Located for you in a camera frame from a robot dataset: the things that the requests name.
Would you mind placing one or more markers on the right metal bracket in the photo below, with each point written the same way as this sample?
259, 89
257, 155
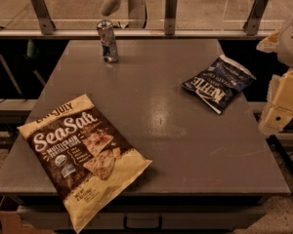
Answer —
251, 26

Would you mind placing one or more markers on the blue kettle chip bag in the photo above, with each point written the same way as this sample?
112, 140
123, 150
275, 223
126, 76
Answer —
220, 83

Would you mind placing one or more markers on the middle metal bracket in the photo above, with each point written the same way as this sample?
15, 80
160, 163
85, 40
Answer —
170, 16

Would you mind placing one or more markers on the grey table drawer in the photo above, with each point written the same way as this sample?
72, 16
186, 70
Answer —
200, 218

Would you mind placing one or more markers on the silver redbull can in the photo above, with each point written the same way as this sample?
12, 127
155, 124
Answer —
107, 38

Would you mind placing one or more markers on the black floor stand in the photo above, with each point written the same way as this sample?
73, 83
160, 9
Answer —
284, 150

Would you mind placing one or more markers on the black drawer handle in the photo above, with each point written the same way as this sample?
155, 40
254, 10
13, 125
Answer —
142, 222

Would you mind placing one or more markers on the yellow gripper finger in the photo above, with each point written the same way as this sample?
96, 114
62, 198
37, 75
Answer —
269, 43
278, 110

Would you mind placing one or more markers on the brown sea salt chip bag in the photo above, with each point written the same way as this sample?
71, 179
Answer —
88, 161

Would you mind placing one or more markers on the metal bracket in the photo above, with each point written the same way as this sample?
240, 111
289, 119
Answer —
47, 27
170, 16
251, 26

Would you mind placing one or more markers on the cardboard box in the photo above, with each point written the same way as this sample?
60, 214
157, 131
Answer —
12, 223

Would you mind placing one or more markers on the left metal bracket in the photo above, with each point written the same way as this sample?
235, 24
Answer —
47, 27

